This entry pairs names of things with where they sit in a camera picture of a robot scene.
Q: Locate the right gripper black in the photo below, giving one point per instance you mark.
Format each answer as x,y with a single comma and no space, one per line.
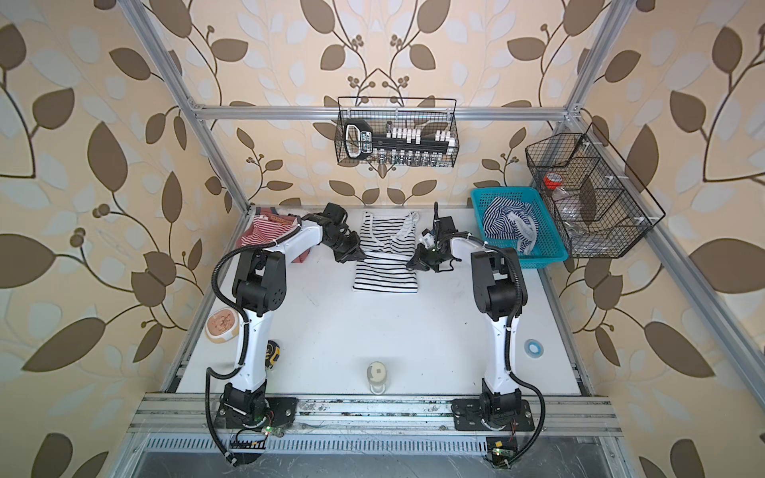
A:
418,261

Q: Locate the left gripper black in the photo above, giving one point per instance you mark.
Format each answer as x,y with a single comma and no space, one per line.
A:
354,252

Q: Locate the black white striped tank top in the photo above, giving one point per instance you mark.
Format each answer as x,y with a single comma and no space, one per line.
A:
388,243

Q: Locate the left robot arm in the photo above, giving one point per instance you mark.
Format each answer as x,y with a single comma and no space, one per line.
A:
252,281

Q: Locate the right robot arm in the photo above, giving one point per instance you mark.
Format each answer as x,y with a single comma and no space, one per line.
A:
500,293

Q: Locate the red striped folded tank top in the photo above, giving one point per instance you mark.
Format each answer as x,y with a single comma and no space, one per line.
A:
268,226

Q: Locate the navy striped tank top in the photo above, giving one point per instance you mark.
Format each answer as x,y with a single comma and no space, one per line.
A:
508,219

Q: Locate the black tool set in basket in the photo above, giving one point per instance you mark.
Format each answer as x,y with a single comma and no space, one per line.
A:
429,144

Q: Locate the small white jar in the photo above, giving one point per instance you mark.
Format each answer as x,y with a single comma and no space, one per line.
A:
377,375

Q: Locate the yellow black tape measure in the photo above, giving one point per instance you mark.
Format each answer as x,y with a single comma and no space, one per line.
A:
273,352

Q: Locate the round pink tape roll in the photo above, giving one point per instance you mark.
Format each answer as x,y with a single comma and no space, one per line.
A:
222,325

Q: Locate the red cap bottle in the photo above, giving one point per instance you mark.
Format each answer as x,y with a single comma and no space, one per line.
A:
553,183

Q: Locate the back wall wire basket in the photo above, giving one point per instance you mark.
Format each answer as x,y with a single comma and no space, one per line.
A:
399,109

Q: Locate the wall wire basket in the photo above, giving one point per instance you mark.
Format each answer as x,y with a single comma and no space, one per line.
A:
608,207
399,109

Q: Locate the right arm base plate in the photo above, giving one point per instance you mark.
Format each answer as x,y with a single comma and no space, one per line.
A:
469,415

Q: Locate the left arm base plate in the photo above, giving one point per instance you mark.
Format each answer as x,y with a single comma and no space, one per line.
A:
281,412

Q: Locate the right wall wire basket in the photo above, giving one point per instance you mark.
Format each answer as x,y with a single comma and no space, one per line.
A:
608,207

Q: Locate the aluminium front rail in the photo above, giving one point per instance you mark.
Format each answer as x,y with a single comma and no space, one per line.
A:
352,424

